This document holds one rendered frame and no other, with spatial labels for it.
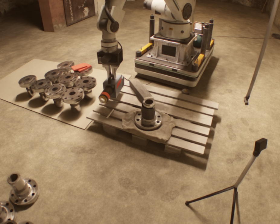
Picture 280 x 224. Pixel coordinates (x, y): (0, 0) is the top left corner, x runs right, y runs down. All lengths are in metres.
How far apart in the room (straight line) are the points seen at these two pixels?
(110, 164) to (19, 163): 0.91
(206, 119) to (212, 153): 0.36
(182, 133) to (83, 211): 1.10
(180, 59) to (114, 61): 1.08
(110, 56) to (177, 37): 1.08
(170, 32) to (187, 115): 1.13
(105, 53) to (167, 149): 1.06
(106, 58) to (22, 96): 1.58
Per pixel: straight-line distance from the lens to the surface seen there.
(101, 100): 1.96
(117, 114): 2.11
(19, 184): 1.73
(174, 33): 2.71
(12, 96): 3.20
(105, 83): 2.11
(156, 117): 1.98
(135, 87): 2.35
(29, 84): 2.83
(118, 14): 1.89
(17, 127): 2.57
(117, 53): 1.94
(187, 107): 2.25
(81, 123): 2.27
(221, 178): 1.89
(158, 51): 2.82
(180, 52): 2.72
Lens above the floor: 1.49
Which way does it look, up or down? 39 degrees down
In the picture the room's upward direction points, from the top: straight up
